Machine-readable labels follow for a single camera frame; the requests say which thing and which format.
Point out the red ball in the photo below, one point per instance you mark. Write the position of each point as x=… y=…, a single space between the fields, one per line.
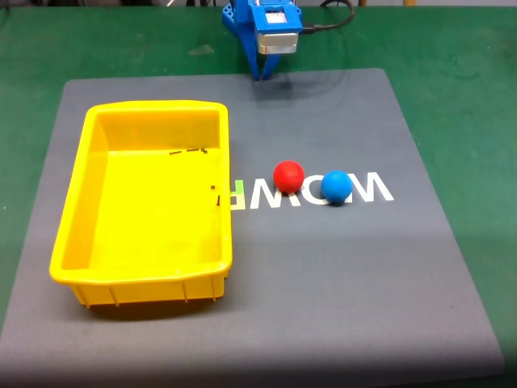
x=288 y=176

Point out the blue ball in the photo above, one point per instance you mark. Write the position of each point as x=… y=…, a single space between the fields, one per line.
x=336 y=186

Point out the yellow plastic bin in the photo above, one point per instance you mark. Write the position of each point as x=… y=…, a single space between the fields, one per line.
x=157 y=202

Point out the grey mat with white letters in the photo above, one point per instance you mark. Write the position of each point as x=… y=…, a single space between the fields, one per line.
x=323 y=283

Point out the silver camera box, blue mount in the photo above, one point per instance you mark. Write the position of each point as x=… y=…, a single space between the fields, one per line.
x=276 y=40

